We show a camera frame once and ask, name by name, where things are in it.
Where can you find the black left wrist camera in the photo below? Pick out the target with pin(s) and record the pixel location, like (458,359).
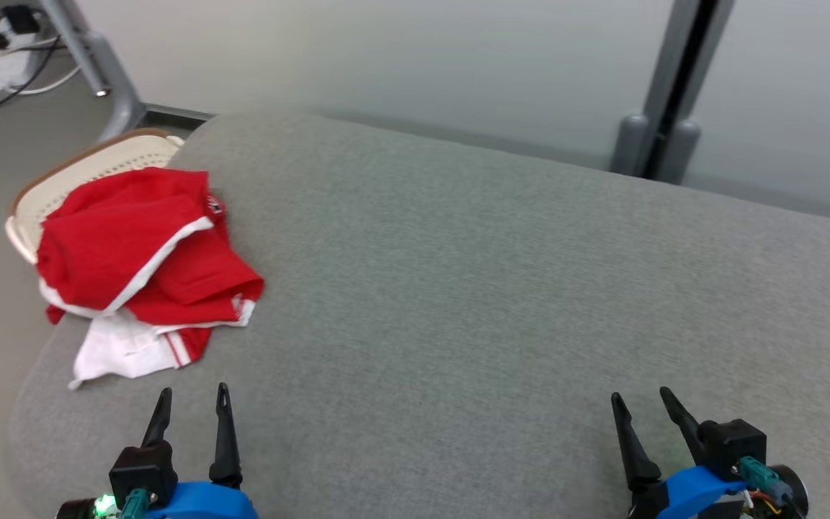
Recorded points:
(143,468)

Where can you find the red shorts with white trim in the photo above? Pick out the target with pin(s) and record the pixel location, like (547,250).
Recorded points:
(119,238)

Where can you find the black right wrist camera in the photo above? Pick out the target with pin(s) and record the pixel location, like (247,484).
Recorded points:
(732,443)

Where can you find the black power adapter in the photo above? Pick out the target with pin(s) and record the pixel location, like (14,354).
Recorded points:
(20,18)

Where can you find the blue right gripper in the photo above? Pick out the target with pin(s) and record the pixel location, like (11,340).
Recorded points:
(689,494)

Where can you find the grey partition post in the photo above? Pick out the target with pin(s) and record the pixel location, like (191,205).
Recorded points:
(663,86)

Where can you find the grey metal frame leg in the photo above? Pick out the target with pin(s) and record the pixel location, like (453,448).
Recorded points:
(94,58)

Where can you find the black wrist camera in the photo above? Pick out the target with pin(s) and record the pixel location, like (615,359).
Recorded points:
(143,468)
(732,443)

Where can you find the white power strip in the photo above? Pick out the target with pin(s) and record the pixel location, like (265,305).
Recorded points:
(10,65)

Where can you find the red shirt with white sleeves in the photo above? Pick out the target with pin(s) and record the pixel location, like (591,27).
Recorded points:
(123,349)

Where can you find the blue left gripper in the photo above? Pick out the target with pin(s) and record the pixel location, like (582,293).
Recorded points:
(202,502)

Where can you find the cream laundry basket brown rim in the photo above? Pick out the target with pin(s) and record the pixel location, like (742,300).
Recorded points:
(101,162)

